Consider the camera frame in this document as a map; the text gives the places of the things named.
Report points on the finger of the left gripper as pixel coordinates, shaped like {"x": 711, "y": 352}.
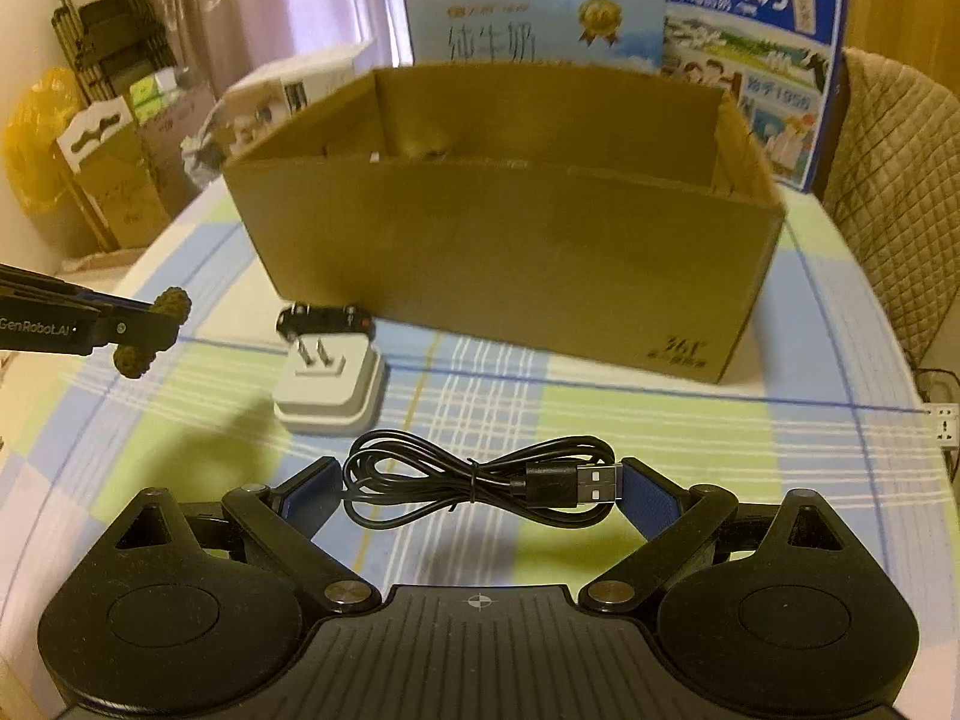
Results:
{"x": 135, "y": 324}

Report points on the brown cardboard box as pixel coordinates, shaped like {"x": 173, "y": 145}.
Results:
{"x": 588, "y": 211}

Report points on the light blue milk carton box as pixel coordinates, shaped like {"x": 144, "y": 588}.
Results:
{"x": 617, "y": 33}

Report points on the brown paper bag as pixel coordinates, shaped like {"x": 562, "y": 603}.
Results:
{"x": 109, "y": 161}

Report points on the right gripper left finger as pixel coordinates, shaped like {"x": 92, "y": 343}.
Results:
{"x": 277, "y": 527}

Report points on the green tissue stack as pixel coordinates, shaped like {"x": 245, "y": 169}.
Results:
{"x": 154, "y": 93}

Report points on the white power adapter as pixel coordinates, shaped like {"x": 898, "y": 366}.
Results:
{"x": 330, "y": 384}

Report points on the white power strip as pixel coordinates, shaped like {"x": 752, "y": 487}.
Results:
{"x": 942, "y": 419}

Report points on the brown walnut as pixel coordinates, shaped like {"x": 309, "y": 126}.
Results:
{"x": 133, "y": 363}

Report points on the dark blue milk carton box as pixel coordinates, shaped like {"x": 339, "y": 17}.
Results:
{"x": 777, "y": 58}

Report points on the black toy car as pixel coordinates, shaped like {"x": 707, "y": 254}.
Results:
{"x": 299, "y": 319}

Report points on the quilted beige chair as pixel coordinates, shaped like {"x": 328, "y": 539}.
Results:
{"x": 892, "y": 191}

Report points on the white beige appliance box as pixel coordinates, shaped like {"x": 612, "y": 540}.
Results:
{"x": 274, "y": 92}

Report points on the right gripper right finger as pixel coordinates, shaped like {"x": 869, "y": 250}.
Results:
{"x": 679, "y": 527}

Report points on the black folding cart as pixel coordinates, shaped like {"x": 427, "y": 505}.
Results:
{"x": 109, "y": 44}

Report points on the yellow plastic bag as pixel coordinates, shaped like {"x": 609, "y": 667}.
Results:
{"x": 32, "y": 158}

